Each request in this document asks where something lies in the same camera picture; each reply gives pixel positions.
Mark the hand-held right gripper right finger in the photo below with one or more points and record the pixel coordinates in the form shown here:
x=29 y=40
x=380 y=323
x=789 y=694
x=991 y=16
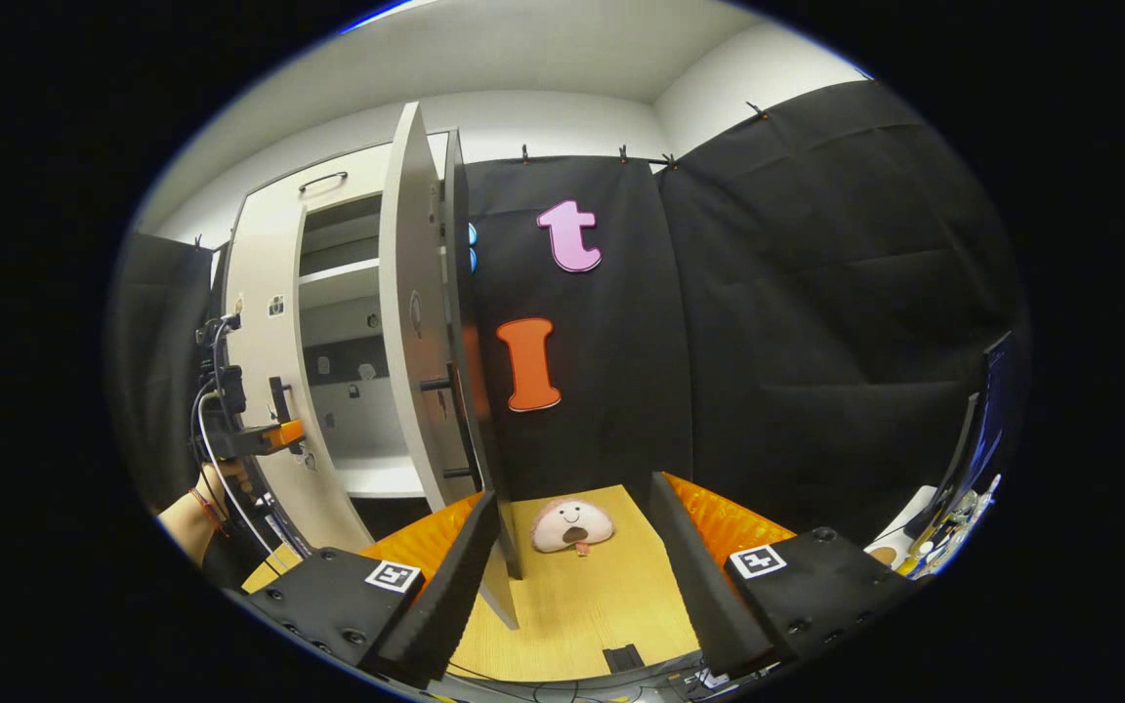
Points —
x=709 y=596

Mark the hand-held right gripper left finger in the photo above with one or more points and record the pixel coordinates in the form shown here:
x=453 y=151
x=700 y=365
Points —
x=445 y=605

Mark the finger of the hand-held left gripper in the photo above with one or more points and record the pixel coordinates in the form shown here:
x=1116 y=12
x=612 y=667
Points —
x=284 y=434

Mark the white cabinet door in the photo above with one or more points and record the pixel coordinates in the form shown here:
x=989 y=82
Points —
x=411 y=342
x=265 y=264

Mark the white double-door shoe cabinet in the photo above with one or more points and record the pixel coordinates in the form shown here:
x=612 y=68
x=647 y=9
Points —
x=338 y=283

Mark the white cardboard box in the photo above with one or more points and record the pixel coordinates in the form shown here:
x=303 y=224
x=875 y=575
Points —
x=289 y=537

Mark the small black clamp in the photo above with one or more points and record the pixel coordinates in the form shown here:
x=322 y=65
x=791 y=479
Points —
x=623 y=658

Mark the pink plush toy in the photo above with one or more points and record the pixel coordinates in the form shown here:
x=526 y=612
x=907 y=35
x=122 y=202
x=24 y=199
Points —
x=572 y=522

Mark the white side table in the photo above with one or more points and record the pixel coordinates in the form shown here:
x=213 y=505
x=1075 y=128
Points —
x=899 y=527

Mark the dark computer monitor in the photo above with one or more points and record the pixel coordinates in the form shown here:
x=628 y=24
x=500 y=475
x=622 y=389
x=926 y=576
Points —
x=987 y=420

